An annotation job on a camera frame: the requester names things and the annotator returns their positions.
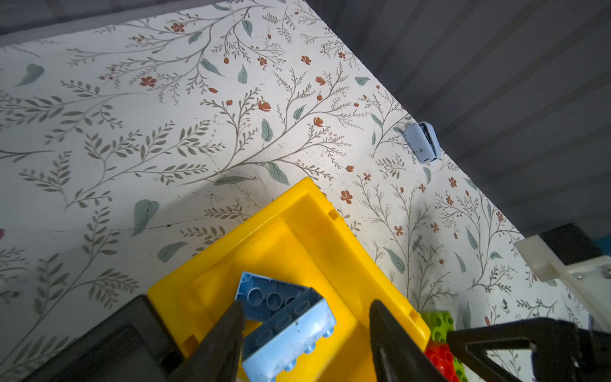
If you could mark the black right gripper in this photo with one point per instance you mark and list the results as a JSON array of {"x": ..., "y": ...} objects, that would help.
[{"x": 560, "y": 350}]

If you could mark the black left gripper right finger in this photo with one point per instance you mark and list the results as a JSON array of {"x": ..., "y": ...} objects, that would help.
[{"x": 396, "y": 357}]

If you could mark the green lego brick right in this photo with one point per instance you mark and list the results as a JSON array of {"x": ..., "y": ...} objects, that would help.
[{"x": 440, "y": 323}]

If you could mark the black bin middle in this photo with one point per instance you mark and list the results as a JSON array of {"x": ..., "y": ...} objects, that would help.
[{"x": 130, "y": 345}]

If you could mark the blue lego brick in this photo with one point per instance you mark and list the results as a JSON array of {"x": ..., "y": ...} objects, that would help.
[
  {"x": 275, "y": 346},
  {"x": 263, "y": 297}
]

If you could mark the red lego brick small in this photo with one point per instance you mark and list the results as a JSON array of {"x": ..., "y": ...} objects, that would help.
[{"x": 441, "y": 357}]

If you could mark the light blue stapler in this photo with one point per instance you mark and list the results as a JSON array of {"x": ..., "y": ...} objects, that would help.
[{"x": 423, "y": 141}]

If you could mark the yellow plastic bin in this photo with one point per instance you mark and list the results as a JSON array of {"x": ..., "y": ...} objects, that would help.
[{"x": 299, "y": 238}]

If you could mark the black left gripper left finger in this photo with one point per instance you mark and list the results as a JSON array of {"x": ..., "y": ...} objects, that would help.
[{"x": 218, "y": 355}]

